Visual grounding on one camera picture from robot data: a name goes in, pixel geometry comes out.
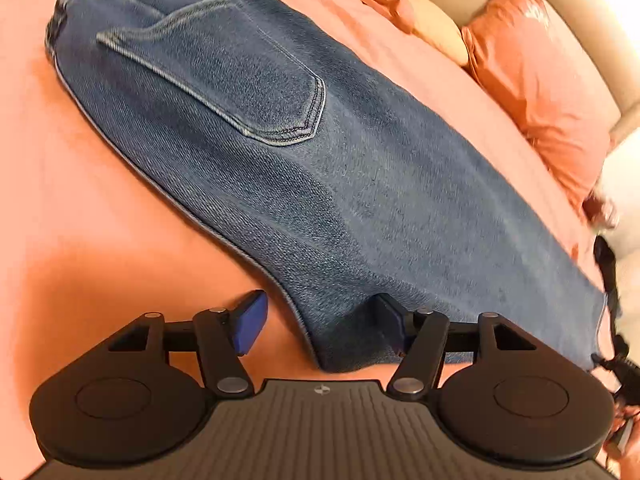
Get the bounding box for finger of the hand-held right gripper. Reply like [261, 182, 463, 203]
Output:
[592, 236, 632, 396]

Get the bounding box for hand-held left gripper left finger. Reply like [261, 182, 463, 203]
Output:
[107, 290, 268, 396]

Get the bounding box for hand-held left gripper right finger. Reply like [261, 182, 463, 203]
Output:
[374, 294, 538, 401]

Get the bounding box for blue denim pants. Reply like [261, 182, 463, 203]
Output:
[45, 0, 623, 373]

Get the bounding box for orange bed sheet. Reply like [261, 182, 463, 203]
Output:
[0, 0, 608, 466]

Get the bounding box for beige padded headboard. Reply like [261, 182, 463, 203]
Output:
[415, 0, 640, 126]

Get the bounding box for yellow pillow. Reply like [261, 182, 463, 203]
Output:
[410, 0, 471, 68]

